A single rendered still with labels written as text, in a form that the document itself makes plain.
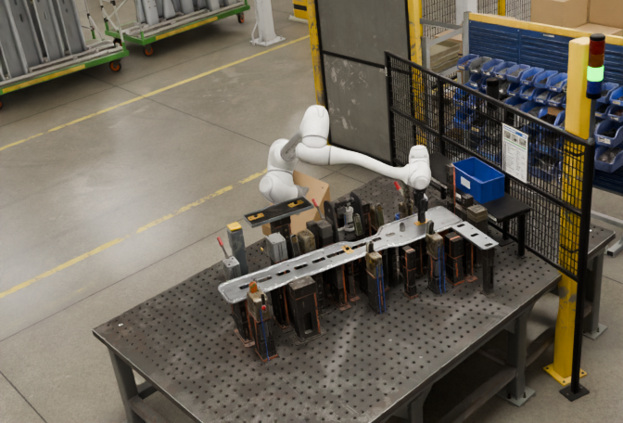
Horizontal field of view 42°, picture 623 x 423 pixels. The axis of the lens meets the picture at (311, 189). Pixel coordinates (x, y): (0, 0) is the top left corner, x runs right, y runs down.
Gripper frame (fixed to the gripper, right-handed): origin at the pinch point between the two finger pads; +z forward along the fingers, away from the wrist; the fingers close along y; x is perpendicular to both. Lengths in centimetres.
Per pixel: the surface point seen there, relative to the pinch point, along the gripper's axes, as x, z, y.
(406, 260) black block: -21.8, 10.8, 18.4
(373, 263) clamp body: -43.1, 3.5, 21.2
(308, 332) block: -82, 31, 20
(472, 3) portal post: 288, 6, -345
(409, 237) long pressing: -13.3, 4.6, 8.2
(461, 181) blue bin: 35.5, -4.7, -12.8
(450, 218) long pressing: 15.2, 4.6, 4.9
